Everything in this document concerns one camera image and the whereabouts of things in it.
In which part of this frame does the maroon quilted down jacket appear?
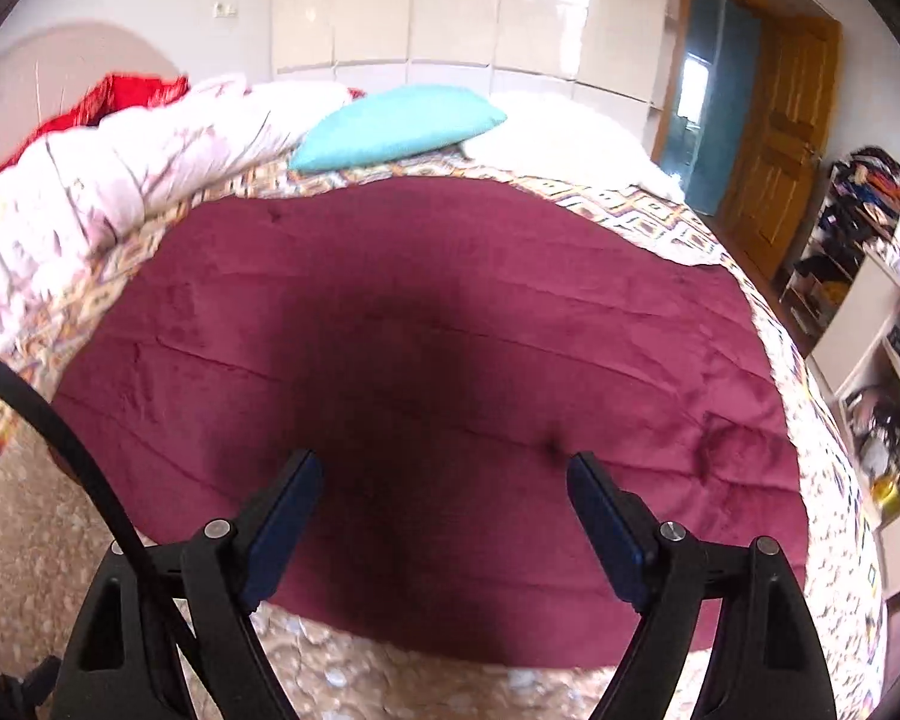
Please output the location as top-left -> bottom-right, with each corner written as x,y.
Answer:
53,177 -> 808,669

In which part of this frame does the yellow container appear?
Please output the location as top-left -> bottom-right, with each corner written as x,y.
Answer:
870,472 -> 900,522

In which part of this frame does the cream shelf unit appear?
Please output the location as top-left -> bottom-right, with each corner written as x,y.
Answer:
808,255 -> 900,598

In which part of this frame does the brown wooden door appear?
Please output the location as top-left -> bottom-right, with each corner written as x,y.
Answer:
718,16 -> 841,280

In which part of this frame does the pink floral duvet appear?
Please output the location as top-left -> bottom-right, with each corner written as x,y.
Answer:
0,73 -> 352,353

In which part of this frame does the teal glass door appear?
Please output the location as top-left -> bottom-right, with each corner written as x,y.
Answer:
660,0 -> 763,218

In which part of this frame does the white plush pillow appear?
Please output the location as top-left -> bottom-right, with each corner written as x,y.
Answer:
461,106 -> 685,203

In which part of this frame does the red blanket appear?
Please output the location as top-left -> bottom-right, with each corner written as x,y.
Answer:
0,73 -> 190,172

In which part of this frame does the beige rounded headboard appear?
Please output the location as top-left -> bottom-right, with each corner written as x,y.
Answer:
0,21 -> 178,164

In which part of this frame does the turquoise pillow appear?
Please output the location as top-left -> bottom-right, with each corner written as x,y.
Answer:
289,85 -> 507,174

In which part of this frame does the glossy cream wardrobe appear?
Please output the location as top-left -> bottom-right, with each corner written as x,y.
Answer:
271,0 -> 668,146

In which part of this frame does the black cable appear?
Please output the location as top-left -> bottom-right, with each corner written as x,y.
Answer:
0,340 -> 205,691

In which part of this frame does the wall socket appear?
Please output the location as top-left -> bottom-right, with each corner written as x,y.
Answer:
212,2 -> 238,20

